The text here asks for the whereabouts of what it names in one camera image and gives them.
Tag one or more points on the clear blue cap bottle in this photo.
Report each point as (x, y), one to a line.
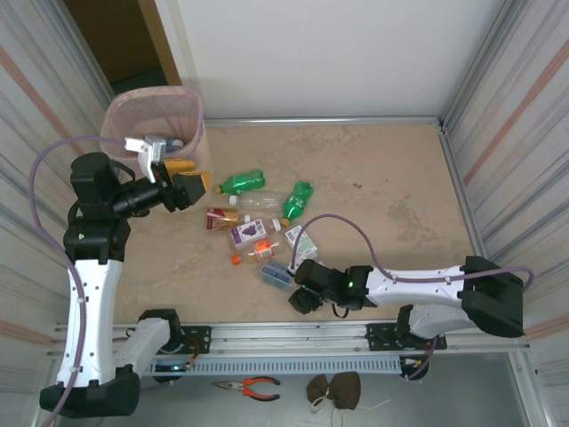
(177, 144)

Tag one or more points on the green plastic soda bottle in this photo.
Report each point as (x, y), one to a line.
(244, 181)
(298, 200)

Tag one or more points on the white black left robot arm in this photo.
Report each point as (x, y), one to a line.
(91, 302)

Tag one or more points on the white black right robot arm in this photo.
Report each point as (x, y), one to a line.
(422, 284)

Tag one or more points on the beige slatted waste bin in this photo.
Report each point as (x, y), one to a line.
(205, 155)

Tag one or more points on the pink translucent bin liner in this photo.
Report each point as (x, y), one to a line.
(146, 107)

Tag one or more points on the white green lime juice carton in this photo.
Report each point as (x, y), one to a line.
(306, 247)

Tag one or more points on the orange label orange cap bottle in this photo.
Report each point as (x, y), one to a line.
(262, 250)

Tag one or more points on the clear white cap bottle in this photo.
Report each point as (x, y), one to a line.
(262, 202)

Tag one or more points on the purple juice carton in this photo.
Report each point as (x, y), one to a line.
(249, 232)

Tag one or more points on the brown cloth bag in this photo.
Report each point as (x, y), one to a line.
(319, 391)
(347, 391)

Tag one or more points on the wooden door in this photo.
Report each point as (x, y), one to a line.
(111, 35)

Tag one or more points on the silver white left wrist camera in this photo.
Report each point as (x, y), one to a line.
(155, 149)

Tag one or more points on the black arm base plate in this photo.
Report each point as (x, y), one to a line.
(200, 333)
(378, 333)

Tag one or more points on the aluminium table edge rail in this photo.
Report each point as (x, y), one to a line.
(458, 187)
(311, 121)

